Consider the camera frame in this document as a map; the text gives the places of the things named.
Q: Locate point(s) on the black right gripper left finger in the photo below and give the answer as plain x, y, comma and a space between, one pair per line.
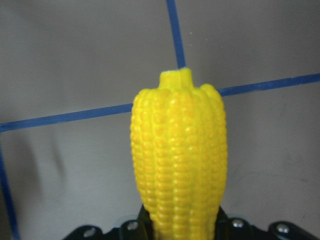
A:
133, 229

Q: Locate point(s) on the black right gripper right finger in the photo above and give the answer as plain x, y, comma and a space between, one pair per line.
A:
236, 228

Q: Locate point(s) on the yellow toy corn cob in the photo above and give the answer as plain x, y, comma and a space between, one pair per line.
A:
178, 138

